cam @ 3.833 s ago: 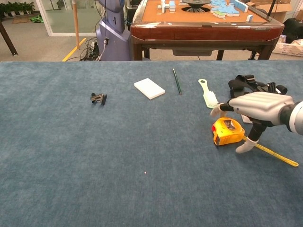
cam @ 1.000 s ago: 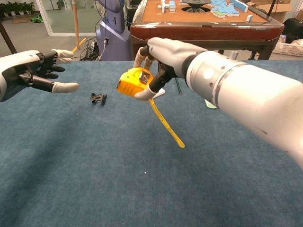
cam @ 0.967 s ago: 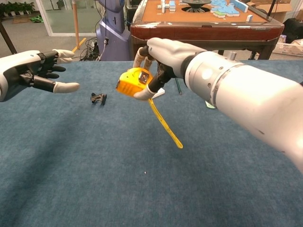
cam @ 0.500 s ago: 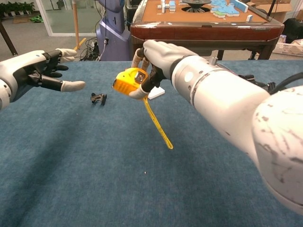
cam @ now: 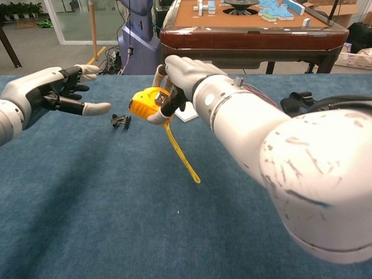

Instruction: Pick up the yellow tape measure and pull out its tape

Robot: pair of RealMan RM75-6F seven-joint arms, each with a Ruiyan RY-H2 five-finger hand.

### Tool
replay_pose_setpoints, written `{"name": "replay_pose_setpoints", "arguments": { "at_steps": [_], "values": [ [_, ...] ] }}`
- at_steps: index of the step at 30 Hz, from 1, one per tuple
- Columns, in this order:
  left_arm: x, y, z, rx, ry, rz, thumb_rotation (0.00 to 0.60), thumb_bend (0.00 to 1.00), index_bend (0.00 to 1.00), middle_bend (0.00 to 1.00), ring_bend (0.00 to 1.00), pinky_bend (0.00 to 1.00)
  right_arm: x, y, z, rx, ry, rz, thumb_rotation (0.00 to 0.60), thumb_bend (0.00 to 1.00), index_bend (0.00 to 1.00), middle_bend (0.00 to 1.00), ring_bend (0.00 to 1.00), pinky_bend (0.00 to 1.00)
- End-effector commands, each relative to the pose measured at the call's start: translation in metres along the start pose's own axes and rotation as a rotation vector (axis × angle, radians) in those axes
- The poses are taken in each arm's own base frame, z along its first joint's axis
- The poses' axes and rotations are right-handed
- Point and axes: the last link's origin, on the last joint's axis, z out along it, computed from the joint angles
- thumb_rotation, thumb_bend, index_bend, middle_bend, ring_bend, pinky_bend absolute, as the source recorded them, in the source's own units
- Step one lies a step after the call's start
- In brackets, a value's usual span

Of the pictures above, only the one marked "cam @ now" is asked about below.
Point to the black bag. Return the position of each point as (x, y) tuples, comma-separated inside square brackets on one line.
[(360, 35)]

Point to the stack of blue mahjong tiles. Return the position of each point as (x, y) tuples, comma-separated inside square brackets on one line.
[(276, 11)]

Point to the white framed glass partition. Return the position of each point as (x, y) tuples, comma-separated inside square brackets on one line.
[(53, 23)]

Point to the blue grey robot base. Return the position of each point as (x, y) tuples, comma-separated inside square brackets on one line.
[(139, 55)]

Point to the green floor item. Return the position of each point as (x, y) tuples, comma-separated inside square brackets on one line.
[(45, 23)]

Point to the black mahjong table hub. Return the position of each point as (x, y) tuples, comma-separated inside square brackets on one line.
[(241, 7)]

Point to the cluster of white mahjong tiles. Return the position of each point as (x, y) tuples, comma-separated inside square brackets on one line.
[(205, 7)]

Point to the white rectangular block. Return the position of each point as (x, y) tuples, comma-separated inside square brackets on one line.
[(187, 114)]

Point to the cardboard box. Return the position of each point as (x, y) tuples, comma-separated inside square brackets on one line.
[(348, 14)]

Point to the yellow tape measure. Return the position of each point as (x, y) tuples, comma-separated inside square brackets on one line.
[(142, 106)]

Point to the row of potted plants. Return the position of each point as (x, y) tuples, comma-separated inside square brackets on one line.
[(20, 10)]

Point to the white plastic basket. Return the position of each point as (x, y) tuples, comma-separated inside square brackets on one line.
[(353, 59)]

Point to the white blue mahjong tile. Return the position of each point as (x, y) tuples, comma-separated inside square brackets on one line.
[(306, 22)]

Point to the black metal clip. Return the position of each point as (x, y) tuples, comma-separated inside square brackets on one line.
[(120, 120)]

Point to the wooden pole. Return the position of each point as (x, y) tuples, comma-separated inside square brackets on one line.
[(93, 29)]

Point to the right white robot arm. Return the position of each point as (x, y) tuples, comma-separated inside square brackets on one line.
[(290, 145)]

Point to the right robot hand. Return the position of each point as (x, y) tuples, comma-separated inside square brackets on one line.
[(189, 72)]

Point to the black table leg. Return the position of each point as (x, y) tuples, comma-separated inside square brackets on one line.
[(10, 49)]

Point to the brown mahjong table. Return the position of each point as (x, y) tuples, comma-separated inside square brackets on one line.
[(247, 37)]

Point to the blue table mat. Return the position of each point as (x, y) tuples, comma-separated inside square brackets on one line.
[(87, 203)]

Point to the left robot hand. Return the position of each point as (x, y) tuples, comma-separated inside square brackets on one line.
[(35, 84)]

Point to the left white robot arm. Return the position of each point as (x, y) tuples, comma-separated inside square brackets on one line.
[(8, 122)]

